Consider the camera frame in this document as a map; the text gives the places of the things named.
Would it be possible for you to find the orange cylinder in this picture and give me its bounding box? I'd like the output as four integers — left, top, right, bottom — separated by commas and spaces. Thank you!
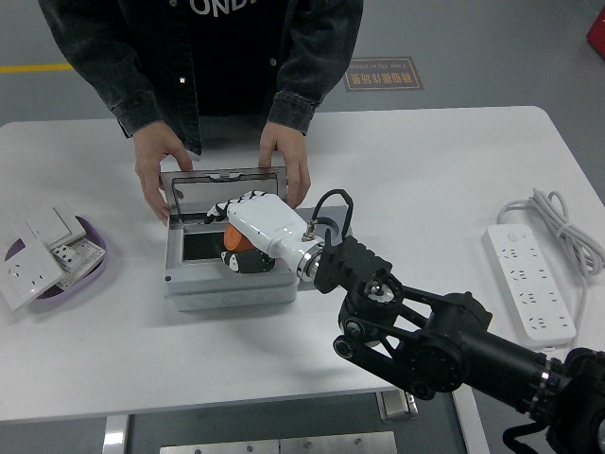
222, 221, 257, 253

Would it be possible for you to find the white rocker switch plate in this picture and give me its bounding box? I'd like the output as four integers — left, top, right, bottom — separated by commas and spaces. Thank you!
25, 203, 89, 246

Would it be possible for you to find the grey electrical enclosure box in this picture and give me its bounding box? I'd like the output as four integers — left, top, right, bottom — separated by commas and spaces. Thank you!
164, 220, 300, 312

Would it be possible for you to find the person's right hand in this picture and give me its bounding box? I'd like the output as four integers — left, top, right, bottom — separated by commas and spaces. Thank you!
133, 124, 195, 228

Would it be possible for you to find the purple shallow tray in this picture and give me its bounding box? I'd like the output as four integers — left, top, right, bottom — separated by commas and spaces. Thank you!
4, 215, 110, 313

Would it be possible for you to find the dark floor sign orange text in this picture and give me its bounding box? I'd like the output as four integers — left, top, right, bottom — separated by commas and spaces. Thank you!
343, 56, 424, 93

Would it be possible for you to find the white power strip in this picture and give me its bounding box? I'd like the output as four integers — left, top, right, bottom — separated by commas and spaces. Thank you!
481, 222, 579, 351

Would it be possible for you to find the person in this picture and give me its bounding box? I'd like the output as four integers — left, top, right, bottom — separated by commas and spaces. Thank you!
36, 0, 366, 158

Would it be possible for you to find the smoky transparent box lid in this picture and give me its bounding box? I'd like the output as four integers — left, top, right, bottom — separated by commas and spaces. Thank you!
159, 166, 289, 229

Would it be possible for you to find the dark grey cube with hole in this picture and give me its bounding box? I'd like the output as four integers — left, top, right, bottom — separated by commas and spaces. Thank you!
295, 204, 355, 248

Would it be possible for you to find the white power cord with plug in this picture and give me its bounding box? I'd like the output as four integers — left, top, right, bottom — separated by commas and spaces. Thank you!
495, 187, 605, 351

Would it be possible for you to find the red object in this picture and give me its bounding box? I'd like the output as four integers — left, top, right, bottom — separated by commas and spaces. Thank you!
585, 8, 605, 54

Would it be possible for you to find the yellow floor tape line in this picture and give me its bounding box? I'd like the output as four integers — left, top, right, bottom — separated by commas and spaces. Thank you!
0, 61, 77, 75

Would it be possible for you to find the upturned white socket module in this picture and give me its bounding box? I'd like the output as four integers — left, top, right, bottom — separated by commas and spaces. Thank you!
48, 236, 107, 289

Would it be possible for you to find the white wall socket plate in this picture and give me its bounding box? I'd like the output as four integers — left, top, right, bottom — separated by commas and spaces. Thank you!
0, 245, 65, 311

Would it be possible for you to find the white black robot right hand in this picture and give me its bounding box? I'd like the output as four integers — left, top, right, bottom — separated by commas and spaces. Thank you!
203, 189, 316, 276

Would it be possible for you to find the grey metal table bracket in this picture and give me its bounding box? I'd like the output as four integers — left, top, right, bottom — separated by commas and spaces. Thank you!
375, 389, 420, 423

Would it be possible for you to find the grey metal base plate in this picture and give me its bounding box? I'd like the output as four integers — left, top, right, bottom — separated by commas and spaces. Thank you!
159, 430, 399, 454

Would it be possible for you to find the person's left hand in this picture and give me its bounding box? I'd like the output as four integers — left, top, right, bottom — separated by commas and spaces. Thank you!
258, 121, 313, 209

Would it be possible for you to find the white table leg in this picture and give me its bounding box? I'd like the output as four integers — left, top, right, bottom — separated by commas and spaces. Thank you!
447, 388, 493, 454
100, 414, 130, 454

